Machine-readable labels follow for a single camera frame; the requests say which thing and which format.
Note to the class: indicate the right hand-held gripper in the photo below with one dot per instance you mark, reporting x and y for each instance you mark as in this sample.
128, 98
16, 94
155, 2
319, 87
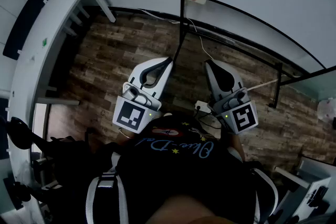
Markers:
242, 116

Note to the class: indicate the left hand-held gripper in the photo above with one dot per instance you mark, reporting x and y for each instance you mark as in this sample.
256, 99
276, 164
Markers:
131, 115

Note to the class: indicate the person's left forearm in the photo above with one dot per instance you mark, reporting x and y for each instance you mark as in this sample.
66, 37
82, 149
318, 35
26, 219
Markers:
124, 139

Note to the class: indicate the person's right forearm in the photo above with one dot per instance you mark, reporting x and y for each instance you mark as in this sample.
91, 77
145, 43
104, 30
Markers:
235, 147

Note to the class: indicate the white power strip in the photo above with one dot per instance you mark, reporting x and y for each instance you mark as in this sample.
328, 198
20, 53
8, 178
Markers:
202, 106

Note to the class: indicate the pale wooden stick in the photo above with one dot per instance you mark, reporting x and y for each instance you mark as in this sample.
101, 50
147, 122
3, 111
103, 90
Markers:
262, 85

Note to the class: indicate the person's black printed shirt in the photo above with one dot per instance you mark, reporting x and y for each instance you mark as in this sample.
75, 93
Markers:
183, 170

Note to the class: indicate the white plastic bag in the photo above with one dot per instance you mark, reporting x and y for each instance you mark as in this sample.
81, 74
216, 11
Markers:
326, 112

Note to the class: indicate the green sticker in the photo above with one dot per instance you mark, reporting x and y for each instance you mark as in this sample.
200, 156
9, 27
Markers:
44, 42

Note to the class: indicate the long white desk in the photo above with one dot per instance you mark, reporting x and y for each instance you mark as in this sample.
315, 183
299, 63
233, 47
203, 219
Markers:
39, 60

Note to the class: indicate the black office chair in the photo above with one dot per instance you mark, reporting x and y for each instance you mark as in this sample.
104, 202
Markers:
65, 160

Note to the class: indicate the small white desk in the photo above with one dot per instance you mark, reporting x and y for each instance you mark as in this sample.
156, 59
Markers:
315, 168

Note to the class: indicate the person's face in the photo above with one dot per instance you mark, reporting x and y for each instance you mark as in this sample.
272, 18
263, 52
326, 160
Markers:
189, 211

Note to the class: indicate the dark blue partition panel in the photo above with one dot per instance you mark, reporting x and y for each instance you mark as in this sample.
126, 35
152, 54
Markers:
3, 128
26, 21

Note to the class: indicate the white computer case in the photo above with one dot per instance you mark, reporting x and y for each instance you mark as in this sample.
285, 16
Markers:
304, 202

